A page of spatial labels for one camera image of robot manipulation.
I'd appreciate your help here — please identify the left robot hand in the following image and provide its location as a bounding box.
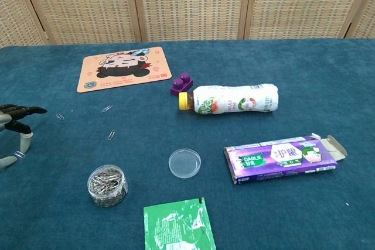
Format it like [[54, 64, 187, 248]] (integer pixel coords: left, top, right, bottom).
[[0, 104, 48, 170]]

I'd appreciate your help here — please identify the clear jar of paper clips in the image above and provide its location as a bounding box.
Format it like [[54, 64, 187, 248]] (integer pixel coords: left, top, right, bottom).
[[87, 164, 129, 208]]

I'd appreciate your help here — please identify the woven folding screen panel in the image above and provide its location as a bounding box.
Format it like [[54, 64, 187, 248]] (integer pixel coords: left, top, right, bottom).
[[244, 0, 370, 40], [17, 0, 143, 45], [130, 0, 253, 42], [345, 0, 375, 39], [0, 0, 49, 49]]

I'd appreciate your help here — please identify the orange cartoon mouse pad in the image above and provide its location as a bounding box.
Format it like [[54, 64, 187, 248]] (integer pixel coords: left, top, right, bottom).
[[76, 46, 173, 94]]

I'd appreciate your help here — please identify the purple toy brick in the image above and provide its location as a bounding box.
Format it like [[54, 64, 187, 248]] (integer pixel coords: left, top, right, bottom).
[[169, 71, 194, 97]]

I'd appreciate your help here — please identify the clear round plastic lid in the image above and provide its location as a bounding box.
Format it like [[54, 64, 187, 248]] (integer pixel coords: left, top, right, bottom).
[[168, 148, 202, 179]]

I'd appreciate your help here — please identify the green foil sachet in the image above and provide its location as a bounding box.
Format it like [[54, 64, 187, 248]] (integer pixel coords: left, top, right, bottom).
[[143, 197, 217, 250]]

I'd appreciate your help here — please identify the yellow-capped drink bottle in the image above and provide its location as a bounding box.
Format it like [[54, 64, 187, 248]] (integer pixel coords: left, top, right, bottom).
[[178, 83, 279, 115]]

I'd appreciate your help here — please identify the purple toothpaste box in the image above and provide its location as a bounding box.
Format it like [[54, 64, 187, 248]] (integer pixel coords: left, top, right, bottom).
[[224, 132, 349, 185]]

